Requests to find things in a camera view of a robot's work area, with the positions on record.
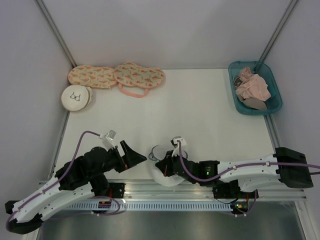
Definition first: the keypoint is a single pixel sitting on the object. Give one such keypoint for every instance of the white mesh laundry bag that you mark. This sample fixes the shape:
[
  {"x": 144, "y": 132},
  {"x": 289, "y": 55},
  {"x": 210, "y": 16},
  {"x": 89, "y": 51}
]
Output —
[{"x": 157, "y": 154}]

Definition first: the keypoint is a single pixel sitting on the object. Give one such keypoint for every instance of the white slotted cable duct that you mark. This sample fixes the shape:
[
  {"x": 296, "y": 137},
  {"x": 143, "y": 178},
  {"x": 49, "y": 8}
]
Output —
[{"x": 94, "y": 205}]

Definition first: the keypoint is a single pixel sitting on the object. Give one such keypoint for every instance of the floral bra bag left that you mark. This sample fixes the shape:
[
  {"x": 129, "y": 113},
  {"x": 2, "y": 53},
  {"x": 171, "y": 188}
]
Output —
[{"x": 99, "y": 77}]

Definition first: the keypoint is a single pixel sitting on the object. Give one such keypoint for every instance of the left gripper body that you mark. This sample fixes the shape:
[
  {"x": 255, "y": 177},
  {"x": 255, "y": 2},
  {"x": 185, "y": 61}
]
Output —
[{"x": 115, "y": 160}]

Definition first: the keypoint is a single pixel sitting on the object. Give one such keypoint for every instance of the frame post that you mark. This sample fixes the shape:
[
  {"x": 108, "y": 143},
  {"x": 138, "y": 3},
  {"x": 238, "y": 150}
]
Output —
[
  {"x": 55, "y": 31},
  {"x": 278, "y": 29}
]

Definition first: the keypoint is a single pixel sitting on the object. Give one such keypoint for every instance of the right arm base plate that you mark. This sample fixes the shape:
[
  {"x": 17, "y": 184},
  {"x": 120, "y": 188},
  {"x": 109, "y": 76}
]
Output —
[{"x": 231, "y": 192}]

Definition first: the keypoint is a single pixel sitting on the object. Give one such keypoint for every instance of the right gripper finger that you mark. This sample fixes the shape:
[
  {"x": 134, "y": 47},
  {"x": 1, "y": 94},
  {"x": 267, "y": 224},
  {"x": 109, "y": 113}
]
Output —
[
  {"x": 168, "y": 156},
  {"x": 164, "y": 168}
]

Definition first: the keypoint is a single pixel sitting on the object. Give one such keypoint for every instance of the pink bra pile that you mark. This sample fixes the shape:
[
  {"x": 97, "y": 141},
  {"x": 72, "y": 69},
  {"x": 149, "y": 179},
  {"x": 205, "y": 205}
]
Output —
[{"x": 251, "y": 89}]

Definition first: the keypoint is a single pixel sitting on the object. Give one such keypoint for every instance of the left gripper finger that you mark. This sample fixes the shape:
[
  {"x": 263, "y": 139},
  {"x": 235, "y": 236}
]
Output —
[
  {"x": 131, "y": 156},
  {"x": 130, "y": 162}
]

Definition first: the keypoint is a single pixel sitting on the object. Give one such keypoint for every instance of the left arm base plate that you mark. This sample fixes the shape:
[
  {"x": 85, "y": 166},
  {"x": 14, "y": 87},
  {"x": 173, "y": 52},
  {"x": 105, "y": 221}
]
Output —
[{"x": 115, "y": 190}]

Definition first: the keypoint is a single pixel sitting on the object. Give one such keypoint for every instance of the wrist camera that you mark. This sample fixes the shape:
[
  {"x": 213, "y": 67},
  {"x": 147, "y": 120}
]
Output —
[
  {"x": 179, "y": 144},
  {"x": 108, "y": 139}
]

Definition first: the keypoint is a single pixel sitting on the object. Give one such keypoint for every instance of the floral bra bag with handle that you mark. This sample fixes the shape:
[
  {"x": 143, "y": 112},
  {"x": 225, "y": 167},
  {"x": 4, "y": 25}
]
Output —
[{"x": 131, "y": 75}]

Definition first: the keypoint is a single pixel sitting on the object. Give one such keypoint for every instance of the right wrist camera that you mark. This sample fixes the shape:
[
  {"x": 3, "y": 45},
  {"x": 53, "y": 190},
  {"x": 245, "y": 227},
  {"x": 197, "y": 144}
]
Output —
[{"x": 179, "y": 144}]

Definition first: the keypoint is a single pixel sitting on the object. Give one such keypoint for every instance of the right frame post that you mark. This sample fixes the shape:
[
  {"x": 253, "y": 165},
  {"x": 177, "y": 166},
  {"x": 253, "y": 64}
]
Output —
[{"x": 278, "y": 29}]

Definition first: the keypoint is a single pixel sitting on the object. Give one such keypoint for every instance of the left frame post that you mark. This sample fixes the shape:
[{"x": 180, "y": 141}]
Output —
[{"x": 55, "y": 31}]

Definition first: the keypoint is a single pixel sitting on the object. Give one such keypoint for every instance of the cream round glasses pouch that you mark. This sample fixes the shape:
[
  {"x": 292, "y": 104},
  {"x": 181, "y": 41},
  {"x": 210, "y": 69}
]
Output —
[{"x": 76, "y": 97}]

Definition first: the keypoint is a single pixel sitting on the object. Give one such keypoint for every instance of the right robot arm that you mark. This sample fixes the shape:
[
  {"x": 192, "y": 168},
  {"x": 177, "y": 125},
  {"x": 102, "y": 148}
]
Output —
[{"x": 231, "y": 180}]

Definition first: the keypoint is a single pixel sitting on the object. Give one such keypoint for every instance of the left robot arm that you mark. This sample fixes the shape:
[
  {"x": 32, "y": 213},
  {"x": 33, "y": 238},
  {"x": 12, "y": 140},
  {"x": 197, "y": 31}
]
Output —
[{"x": 83, "y": 177}]

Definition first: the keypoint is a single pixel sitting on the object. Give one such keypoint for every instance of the aluminium front rail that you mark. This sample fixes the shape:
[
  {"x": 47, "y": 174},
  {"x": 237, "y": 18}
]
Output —
[{"x": 148, "y": 190}]

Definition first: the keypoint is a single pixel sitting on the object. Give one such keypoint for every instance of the teal plastic basket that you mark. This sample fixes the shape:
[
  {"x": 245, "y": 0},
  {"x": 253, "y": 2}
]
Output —
[{"x": 274, "y": 103}]

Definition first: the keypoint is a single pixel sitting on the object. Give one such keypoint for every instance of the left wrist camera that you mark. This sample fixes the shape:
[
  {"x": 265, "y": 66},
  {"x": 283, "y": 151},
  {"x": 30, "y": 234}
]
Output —
[{"x": 108, "y": 139}]

